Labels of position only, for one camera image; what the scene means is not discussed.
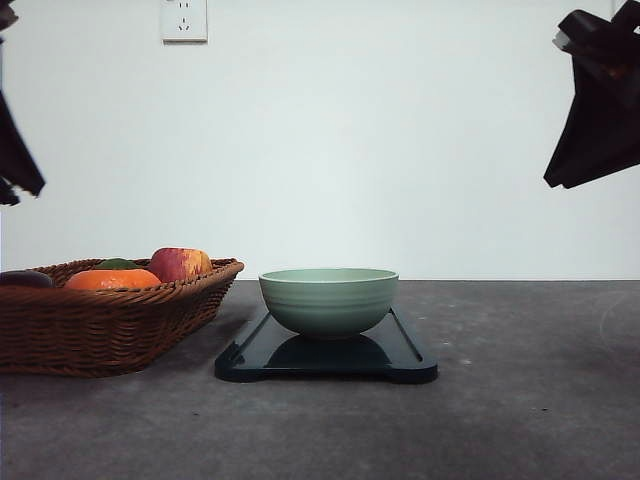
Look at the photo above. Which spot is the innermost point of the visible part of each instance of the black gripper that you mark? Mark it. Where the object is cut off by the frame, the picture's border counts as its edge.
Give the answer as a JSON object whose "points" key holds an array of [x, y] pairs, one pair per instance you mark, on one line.
{"points": [[17, 161], [600, 135]]}

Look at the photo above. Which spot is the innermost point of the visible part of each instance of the green ceramic bowl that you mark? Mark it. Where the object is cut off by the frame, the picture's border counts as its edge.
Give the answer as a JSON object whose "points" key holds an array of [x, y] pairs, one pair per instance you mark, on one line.
{"points": [[327, 300]]}

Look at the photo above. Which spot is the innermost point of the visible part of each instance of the brown wicker basket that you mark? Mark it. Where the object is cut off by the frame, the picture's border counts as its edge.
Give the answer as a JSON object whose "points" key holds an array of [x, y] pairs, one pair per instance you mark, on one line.
{"points": [[93, 317]]}

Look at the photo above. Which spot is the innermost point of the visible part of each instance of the dark red apple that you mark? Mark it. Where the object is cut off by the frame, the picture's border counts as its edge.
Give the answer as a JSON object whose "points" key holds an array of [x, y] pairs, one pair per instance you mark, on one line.
{"points": [[25, 278]]}

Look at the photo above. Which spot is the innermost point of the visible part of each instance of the green lime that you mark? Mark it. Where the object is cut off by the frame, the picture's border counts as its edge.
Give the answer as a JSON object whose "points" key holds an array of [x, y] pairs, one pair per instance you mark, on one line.
{"points": [[116, 264]]}

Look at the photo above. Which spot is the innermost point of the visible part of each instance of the orange fruit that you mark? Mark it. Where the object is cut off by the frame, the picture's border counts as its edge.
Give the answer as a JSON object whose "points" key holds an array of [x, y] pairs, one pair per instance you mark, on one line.
{"points": [[111, 279]]}

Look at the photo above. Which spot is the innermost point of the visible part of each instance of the red yellow apple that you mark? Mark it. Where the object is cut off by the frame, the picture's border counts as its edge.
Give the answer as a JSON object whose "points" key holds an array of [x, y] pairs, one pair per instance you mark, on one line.
{"points": [[180, 264]]}

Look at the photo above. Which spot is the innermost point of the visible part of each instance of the dark rectangular tray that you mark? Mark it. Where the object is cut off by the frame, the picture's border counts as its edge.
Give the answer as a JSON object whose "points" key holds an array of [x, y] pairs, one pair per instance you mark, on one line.
{"points": [[268, 351]]}

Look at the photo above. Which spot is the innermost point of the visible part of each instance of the white wall socket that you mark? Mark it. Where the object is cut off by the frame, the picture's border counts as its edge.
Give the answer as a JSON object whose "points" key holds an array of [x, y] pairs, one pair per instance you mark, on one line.
{"points": [[184, 23]]}

